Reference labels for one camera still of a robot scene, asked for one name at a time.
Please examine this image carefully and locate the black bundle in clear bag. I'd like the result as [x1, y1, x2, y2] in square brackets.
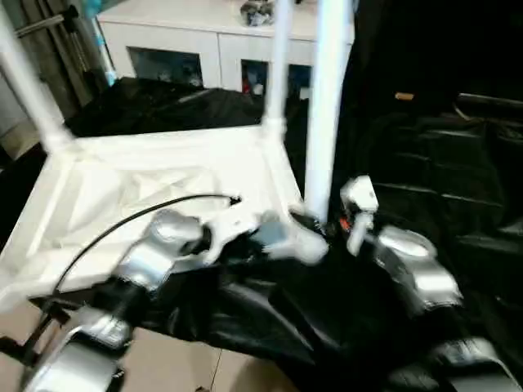
[240, 0, 275, 26]

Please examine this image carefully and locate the white glass-door cabinet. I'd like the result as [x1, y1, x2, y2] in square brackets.
[97, 0, 356, 99]

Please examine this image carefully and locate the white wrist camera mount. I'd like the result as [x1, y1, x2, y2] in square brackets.
[338, 175, 379, 254]
[202, 195, 266, 265]

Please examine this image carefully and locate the black plastic mat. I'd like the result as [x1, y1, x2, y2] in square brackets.
[0, 75, 523, 392]

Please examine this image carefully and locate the white plastic table leg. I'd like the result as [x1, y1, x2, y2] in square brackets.
[0, 7, 77, 152]
[263, 0, 294, 131]
[305, 0, 355, 221]

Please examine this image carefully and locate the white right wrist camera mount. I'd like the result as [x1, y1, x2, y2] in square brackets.
[338, 175, 379, 254]

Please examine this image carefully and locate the black folding table frame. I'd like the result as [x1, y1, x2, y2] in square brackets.
[0, 297, 70, 368]

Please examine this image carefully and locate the teal printed plastic sheet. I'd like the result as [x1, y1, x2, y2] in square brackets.
[83, 0, 115, 85]

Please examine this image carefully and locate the grey metal tripod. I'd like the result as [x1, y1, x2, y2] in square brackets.
[11, 0, 107, 111]

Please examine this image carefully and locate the white plastic table top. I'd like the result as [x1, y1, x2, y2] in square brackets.
[0, 122, 330, 315]

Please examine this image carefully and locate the dark horizontal bar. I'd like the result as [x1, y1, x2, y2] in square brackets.
[455, 92, 523, 111]

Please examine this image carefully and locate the black fabric backdrop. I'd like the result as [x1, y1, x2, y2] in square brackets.
[346, 0, 523, 123]

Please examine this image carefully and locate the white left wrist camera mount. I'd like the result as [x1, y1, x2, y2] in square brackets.
[202, 195, 266, 265]

